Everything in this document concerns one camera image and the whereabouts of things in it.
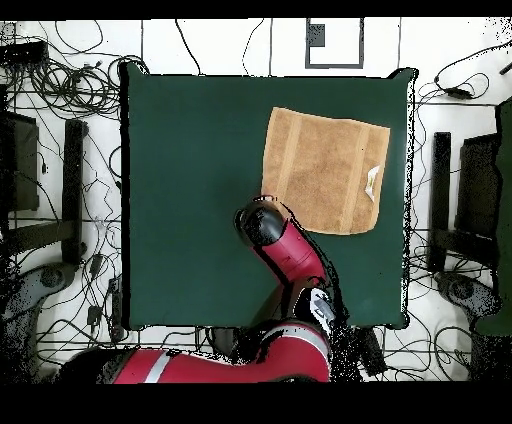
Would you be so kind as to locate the tan terry towel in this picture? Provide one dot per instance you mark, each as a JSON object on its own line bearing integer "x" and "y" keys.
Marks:
{"x": 324, "y": 172}

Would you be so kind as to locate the black metal frame bar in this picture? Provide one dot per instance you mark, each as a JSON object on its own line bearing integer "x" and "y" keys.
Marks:
{"x": 74, "y": 180}
{"x": 440, "y": 180}

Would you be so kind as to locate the large black box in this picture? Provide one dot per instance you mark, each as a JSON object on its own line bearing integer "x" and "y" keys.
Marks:
{"x": 478, "y": 180}
{"x": 24, "y": 160}

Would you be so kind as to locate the flat black box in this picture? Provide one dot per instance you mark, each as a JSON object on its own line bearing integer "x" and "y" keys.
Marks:
{"x": 24, "y": 52}

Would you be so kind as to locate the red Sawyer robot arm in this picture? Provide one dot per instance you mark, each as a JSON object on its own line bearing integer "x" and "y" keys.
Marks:
{"x": 288, "y": 252}

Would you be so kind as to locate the small black power adapter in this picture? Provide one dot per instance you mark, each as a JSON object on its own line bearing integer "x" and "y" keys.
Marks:
{"x": 94, "y": 315}

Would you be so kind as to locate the grey square floor marker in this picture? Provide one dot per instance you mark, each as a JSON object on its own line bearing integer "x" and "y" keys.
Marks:
{"x": 316, "y": 36}

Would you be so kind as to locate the dark green table cloth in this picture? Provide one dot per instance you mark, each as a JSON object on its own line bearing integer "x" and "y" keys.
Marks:
{"x": 180, "y": 200}

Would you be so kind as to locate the long black power strip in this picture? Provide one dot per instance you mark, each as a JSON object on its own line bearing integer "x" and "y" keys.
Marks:
{"x": 116, "y": 304}

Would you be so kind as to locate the narrow dark green cloth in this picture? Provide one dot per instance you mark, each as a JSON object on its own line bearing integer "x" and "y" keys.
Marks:
{"x": 504, "y": 200}

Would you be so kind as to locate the office chair base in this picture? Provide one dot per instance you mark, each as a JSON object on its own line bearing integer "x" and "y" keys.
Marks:
{"x": 460, "y": 288}
{"x": 52, "y": 278}

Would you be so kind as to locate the black oblong floor box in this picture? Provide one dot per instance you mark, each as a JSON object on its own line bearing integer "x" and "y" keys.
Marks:
{"x": 372, "y": 352}

